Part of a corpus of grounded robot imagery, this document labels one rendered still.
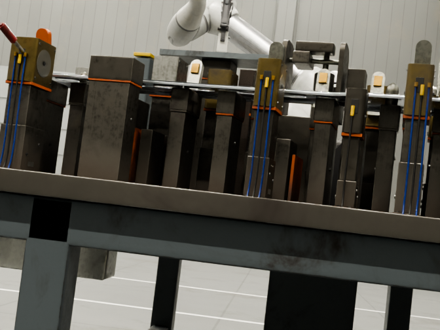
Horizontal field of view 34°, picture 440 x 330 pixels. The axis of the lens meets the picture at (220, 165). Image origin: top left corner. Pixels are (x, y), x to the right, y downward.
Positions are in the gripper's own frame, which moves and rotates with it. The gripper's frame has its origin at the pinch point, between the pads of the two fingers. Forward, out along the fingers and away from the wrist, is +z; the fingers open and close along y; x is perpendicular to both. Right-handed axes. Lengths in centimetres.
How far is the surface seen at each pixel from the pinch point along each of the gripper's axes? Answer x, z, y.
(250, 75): 10.0, 11.7, 18.1
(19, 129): -47, 38, 47
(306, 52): 25.3, 4.7, 25.7
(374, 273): 34, 60, 110
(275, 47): 15, 11, 55
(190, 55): -9.6, 5.0, 5.1
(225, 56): 1.7, 4.7, 8.0
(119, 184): -10, 50, 111
